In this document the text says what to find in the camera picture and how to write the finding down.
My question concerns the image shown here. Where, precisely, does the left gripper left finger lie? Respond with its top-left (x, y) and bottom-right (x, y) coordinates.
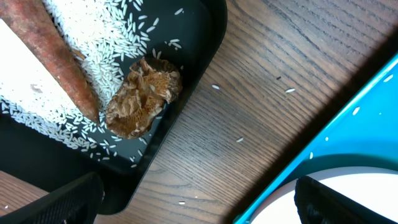
top-left (1, 172), bottom-right (104, 224)

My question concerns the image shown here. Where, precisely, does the brown food scrap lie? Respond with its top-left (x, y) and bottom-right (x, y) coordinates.
top-left (106, 57), bottom-right (182, 139)

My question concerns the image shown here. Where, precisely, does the orange carrot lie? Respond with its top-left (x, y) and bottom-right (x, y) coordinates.
top-left (1, 0), bottom-right (100, 123)

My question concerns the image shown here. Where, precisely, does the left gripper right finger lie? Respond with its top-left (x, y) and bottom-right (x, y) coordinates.
top-left (294, 176), bottom-right (397, 224)

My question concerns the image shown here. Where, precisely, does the black plastic tray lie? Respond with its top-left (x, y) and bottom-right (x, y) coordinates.
top-left (1, 1), bottom-right (227, 215)

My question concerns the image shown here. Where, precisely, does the teal serving tray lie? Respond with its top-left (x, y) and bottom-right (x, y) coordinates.
top-left (234, 56), bottom-right (397, 224)

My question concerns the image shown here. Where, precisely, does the large white plate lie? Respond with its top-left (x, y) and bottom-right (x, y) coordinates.
top-left (249, 167), bottom-right (397, 224)

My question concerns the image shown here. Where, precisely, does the pile of white rice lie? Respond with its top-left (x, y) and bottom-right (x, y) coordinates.
top-left (0, 0), bottom-right (185, 169)

